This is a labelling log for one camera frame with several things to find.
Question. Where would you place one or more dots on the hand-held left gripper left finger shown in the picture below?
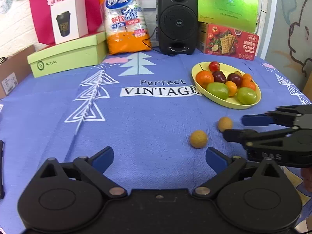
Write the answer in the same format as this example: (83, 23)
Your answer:
(103, 157)

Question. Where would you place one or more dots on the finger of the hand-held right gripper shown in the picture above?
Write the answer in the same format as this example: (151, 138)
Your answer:
(238, 135)
(253, 120)

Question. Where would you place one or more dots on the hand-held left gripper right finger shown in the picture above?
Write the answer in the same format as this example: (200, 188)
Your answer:
(215, 158)

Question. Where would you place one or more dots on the tan longan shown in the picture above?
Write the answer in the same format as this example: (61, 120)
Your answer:
(198, 139)
(224, 124)

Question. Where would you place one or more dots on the green apple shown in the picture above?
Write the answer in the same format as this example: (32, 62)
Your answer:
(217, 91)
(247, 95)

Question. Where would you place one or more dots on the yellow plastic plate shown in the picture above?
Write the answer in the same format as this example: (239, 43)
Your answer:
(226, 102)

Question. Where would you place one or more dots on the orange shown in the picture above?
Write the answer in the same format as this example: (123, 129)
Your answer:
(204, 77)
(249, 85)

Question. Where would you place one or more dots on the yellow orange tangerine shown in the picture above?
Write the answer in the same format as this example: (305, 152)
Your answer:
(231, 88)

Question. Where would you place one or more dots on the small orange tangerine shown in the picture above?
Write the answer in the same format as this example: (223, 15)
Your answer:
(247, 77)

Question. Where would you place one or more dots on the dark red plum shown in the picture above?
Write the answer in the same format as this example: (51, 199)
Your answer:
(219, 76)
(234, 79)

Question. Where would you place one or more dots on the red yellow nectarine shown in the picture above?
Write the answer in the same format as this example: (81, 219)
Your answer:
(214, 66)

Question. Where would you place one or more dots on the blue printed tablecloth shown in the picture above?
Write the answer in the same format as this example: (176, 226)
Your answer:
(146, 126)

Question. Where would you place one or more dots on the brown cardboard carton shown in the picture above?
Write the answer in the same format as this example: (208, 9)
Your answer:
(308, 82)

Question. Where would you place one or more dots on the red cracker box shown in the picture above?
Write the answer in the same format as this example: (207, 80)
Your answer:
(231, 45)

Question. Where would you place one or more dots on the black flat device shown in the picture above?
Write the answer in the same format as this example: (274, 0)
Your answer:
(1, 170)

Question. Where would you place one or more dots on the light green cardboard box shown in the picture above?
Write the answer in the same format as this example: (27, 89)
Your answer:
(68, 58)

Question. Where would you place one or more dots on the black speaker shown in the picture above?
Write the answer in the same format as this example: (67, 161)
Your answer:
(178, 36)

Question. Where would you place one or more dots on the orange paper cup pack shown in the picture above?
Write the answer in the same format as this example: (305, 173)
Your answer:
(124, 42)

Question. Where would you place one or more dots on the green gift box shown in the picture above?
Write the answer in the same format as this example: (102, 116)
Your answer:
(226, 7)

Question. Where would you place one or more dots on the brown cardboard box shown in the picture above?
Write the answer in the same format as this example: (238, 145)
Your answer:
(14, 68)

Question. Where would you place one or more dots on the white cup box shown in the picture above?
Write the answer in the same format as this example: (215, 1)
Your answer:
(78, 12)

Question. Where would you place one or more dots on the pink paper bag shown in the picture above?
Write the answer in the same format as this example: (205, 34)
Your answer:
(41, 17)

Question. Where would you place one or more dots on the round pale paper fan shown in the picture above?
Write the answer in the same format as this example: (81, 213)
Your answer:
(4, 3)

